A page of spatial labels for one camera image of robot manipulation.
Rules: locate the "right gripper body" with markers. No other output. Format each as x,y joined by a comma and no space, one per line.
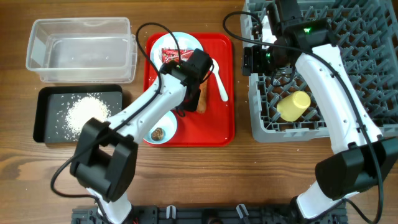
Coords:
247,61

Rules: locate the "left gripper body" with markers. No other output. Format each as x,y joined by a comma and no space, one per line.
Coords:
190,102

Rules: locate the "light blue small bowl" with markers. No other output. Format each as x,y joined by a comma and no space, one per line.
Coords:
169,124

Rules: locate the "brown food scrap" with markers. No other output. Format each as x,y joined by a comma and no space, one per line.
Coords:
158,134

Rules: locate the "red snack wrapper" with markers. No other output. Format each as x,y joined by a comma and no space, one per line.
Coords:
168,55

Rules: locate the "yellow plastic cup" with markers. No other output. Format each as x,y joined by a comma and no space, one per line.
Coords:
293,106

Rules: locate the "white rice pile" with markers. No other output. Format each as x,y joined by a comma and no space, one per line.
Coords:
79,109

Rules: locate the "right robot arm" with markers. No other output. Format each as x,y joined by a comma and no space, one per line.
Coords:
362,157

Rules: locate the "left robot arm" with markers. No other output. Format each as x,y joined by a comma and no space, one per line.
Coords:
105,157

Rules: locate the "grey-blue dishwasher rack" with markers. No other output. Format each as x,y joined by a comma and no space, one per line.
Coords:
367,37

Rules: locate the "orange carrot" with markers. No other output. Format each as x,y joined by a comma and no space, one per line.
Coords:
201,107

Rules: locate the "white plastic spoon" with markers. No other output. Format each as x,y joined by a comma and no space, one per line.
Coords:
222,90

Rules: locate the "red plastic tray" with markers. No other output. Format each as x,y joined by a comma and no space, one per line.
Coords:
216,126

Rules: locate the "light blue plate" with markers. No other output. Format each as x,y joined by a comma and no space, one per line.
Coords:
174,42

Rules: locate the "clear plastic bin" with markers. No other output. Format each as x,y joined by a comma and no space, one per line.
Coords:
82,50

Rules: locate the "black tray bin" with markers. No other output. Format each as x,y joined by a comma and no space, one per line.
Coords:
49,104

